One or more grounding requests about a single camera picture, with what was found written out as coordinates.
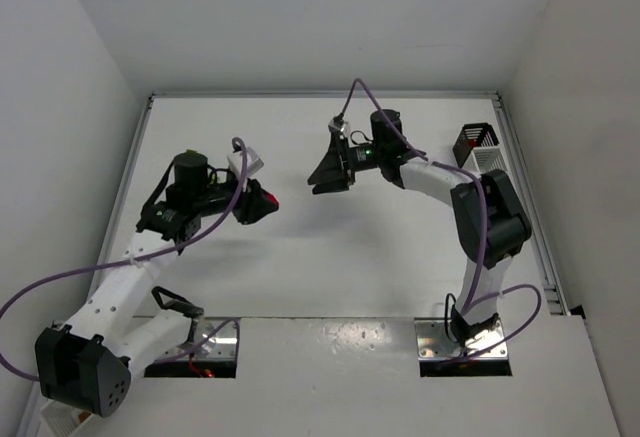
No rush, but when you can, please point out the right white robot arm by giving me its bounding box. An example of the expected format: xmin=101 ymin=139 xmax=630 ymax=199
xmin=307 ymin=109 xmax=532 ymax=345

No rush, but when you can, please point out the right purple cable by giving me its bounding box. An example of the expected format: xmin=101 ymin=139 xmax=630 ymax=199
xmin=339 ymin=78 xmax=543 ymax=366

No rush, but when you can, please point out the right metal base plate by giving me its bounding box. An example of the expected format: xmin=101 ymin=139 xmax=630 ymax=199
xmin=414 ymin=319 xmax=509 ymax=362

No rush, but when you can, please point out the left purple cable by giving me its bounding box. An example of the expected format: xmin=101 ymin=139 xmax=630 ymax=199
xmin=0 ymin=136 xmax=251 ymax=383

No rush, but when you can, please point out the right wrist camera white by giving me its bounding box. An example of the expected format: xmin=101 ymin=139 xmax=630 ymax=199
xmin=328 ymin=115 xmax=350 ymax=135

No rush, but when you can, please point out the purple cable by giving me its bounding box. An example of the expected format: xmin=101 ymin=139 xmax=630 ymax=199
xmin=339 ymin=78 xmax=543 ymax=366
xmin=0 ymin=136 xmax=251 ymax=383

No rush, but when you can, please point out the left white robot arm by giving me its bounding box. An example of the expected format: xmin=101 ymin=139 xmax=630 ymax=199
xmin=35 ymin=146 xmax=279 ymax=417

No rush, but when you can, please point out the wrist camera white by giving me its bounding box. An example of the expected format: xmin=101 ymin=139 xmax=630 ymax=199
xmin=328 ymin=115 xmax=350 ymax=135
xmin=227 ymin=147 xmax=264 ymax=178

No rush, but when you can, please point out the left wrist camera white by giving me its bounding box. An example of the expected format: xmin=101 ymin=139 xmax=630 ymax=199
xmin=227 ymin=147 xmax=264 ymax=178

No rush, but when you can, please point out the far black slatted container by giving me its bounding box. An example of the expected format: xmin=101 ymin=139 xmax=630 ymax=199
xmin=452 ymin=122 xmax=499 ymax=168

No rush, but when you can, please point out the metal base plate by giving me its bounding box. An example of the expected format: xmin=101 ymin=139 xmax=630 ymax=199
xmin=154 ymin=318 xmax=241 ymax=364
xmin=414 ymin=319 xmax=509 ymax=362

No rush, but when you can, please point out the white slatted container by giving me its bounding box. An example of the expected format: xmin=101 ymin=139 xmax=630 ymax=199
xmin=41 ymin=400 xmax=95 ymax=436
xmin=463 ymin=146 xmax=510 ymax=174

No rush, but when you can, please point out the large red lego brick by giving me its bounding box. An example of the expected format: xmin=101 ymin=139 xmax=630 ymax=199
xmin=267 ymin=194 xmax=279 ymax=207

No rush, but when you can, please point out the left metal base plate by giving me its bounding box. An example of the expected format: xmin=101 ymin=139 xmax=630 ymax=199
xmin=154 ymin=318 xmax=241 ymax=364

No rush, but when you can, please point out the middle white slatted container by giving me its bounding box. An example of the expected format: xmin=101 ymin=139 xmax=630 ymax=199
xmin=463 ymin=146 xmax=510 ymax=174

